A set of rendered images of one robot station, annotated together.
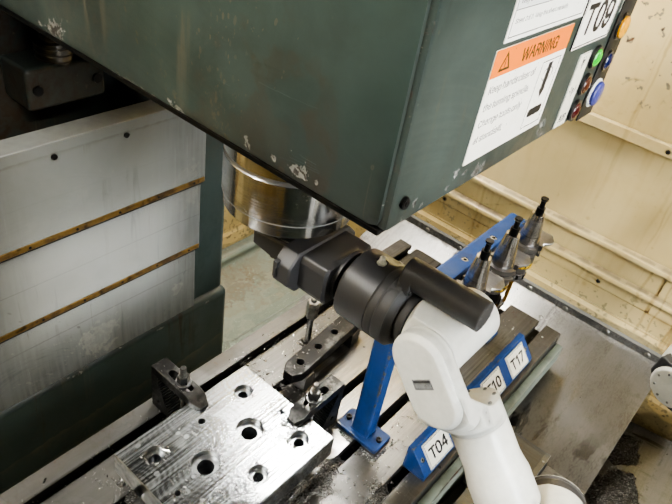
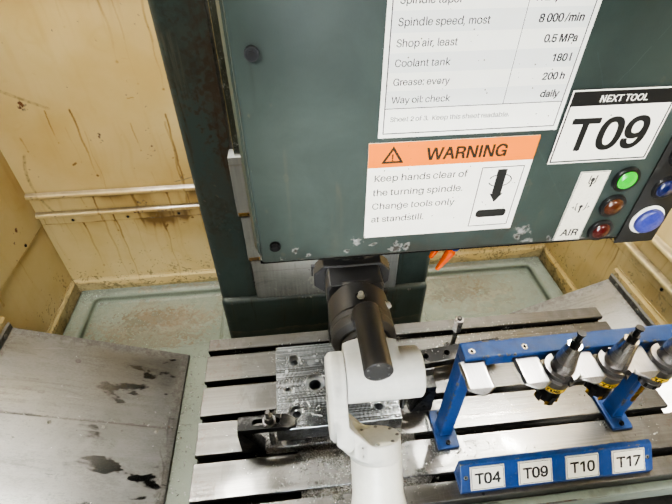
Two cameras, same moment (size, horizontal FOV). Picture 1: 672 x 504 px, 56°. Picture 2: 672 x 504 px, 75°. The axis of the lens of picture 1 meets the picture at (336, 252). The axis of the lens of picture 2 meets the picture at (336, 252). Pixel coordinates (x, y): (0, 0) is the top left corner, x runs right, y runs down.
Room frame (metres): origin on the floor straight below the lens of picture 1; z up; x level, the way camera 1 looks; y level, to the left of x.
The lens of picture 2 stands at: (0.27, -0.34, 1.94)
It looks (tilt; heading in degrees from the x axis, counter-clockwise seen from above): 41 degrees down; 49
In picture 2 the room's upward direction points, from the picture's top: straight up
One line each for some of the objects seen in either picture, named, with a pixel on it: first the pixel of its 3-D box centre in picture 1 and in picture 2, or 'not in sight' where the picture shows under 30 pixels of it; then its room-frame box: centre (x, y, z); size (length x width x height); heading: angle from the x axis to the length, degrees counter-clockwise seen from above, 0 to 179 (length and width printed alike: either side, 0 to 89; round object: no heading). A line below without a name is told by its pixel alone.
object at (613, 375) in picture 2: (500, 267); (613, 364); (1.00, -0.32, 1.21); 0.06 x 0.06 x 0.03
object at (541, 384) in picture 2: not in sight; (532, 373); (0.87, -0.22, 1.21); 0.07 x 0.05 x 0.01; 56
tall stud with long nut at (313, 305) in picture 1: (310, 320); (455, 332); (1.02, 0.03, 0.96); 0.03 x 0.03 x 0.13
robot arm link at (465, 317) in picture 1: (433, 313); (375, 352); (0.53, -0.12, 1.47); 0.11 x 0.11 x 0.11; 56
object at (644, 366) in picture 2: (513, 256); (639, 362); (1.05, -0.35, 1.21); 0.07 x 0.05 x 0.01; 56
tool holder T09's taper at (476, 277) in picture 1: (478, 271); (568, 356); (0.91, -0.25, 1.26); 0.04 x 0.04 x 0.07
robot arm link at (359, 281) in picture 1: (346, 272); (355, 293); (0.58, -0.02, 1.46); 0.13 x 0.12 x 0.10; 146
